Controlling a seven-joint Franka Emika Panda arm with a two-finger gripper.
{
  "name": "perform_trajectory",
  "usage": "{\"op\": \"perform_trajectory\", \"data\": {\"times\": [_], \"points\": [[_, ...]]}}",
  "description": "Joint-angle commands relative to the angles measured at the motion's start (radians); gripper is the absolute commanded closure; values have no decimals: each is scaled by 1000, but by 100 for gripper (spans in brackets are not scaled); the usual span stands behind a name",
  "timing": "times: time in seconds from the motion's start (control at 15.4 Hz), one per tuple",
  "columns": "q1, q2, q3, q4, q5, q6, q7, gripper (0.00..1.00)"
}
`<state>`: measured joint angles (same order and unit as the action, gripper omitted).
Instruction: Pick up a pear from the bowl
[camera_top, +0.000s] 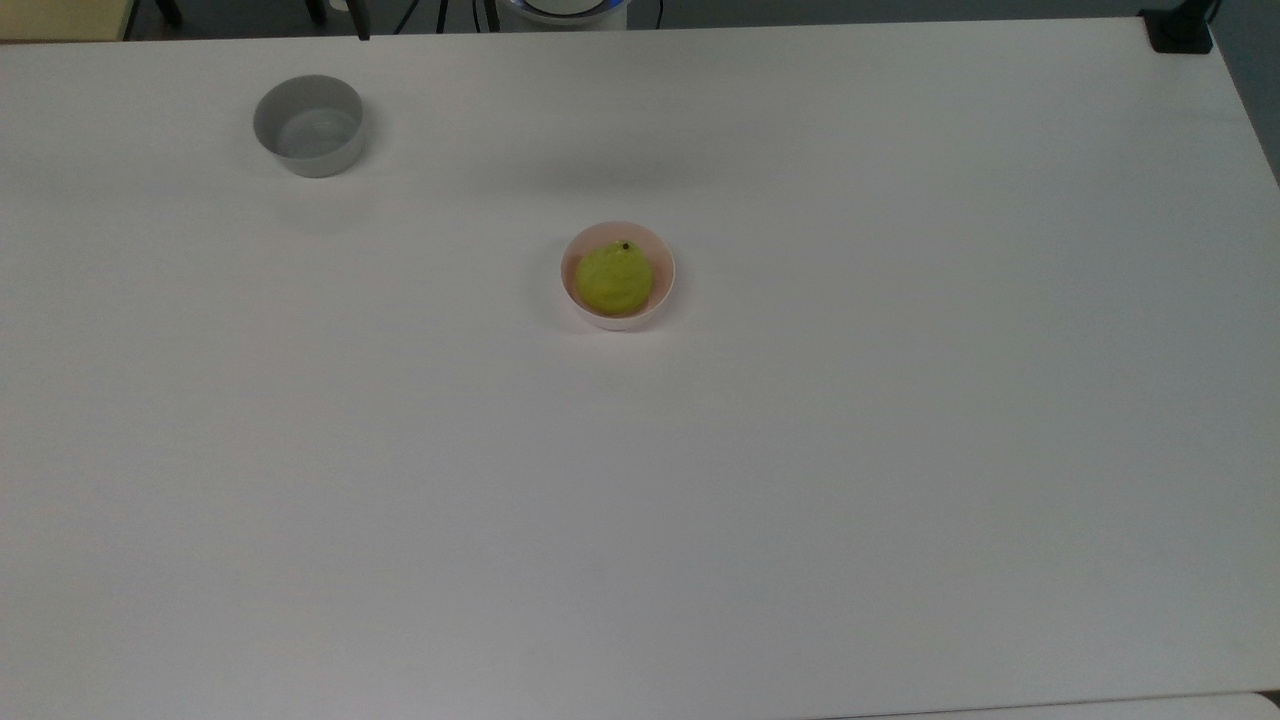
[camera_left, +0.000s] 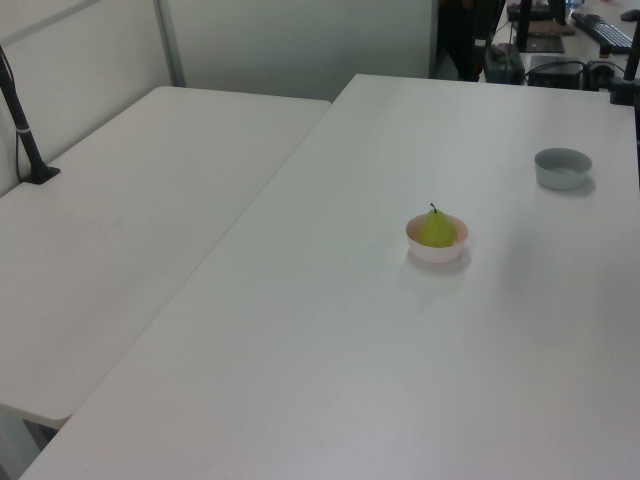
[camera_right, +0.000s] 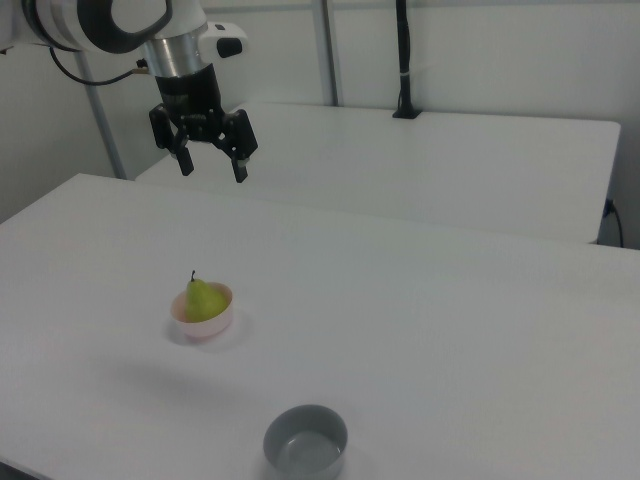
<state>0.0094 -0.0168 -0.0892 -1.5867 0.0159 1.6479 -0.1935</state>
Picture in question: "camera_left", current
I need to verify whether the black keyboard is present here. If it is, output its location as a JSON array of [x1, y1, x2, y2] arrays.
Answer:
[[570, 12, 634, 50]]

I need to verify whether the black monitor stand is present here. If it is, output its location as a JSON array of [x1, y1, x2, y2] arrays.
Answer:
[[515, 0, 567, 55]]

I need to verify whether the dark green case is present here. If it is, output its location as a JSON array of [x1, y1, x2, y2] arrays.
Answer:
[[481, 43, 526, 84]]

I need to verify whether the grey partition panel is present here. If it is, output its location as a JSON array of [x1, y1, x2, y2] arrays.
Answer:
[[167, 0, 434, 104]]

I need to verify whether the black pole with clamp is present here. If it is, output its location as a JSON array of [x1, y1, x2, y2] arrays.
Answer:
[[608, 29, 640, 107]]

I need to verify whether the green pear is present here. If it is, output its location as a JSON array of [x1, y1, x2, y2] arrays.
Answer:
[[417, 202, 457, 249]]

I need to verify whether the pink bowl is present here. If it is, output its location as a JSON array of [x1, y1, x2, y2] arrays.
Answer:
[[405, 212, 470, 265]]

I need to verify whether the grey bowl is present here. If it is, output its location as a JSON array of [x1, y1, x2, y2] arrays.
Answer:
[[533, 146, 594, 191]]

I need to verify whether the black equipment box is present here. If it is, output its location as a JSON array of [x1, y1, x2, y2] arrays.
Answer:
[[528, 54, 587, 90]]

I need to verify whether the black camera pole with base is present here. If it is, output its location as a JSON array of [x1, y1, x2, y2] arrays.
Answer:
[[0, 44, 62, 185]]

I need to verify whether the white side table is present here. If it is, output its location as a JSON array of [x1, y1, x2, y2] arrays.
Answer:
[[0, 85, 334, 431]]

